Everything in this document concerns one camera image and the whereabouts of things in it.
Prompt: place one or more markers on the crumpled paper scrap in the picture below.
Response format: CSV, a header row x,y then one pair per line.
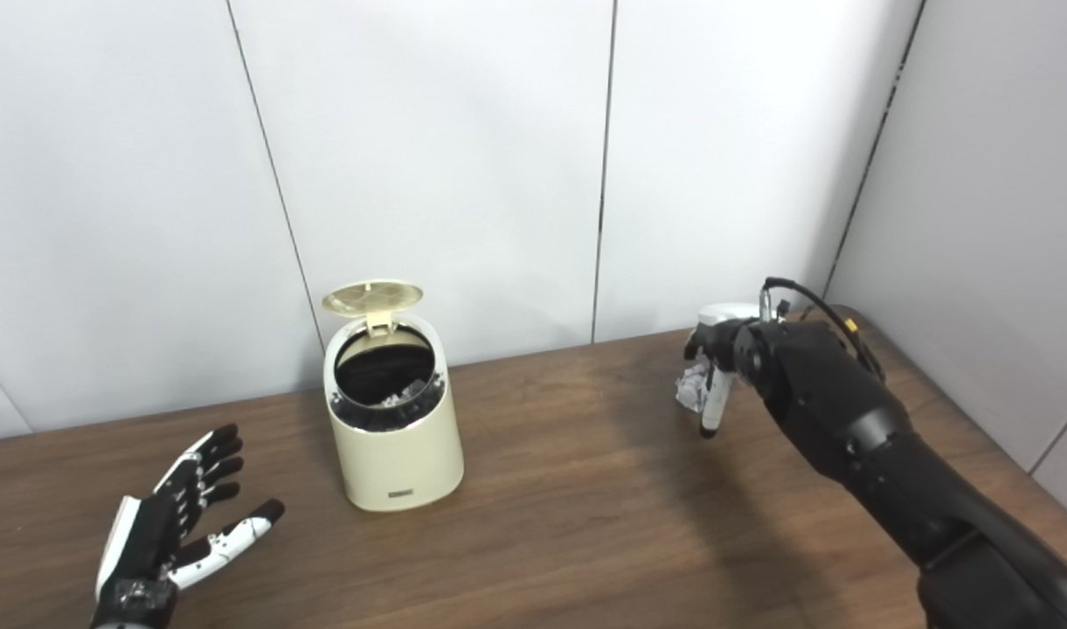
x,y
406,393

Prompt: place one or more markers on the cream-colored desktop bin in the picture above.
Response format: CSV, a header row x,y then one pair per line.
x,y
398,454

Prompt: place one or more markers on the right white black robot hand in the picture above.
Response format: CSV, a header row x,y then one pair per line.
x,y
721,367

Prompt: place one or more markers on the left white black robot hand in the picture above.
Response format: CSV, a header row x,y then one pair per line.
x,y
157,533

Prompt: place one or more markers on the round cream bin lid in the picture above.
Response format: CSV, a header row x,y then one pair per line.
x,y
371,299

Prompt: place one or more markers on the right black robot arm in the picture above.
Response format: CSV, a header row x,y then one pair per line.
x,y
891,454

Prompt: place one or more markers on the white paper ball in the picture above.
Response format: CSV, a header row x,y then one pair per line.
x,y
692,389

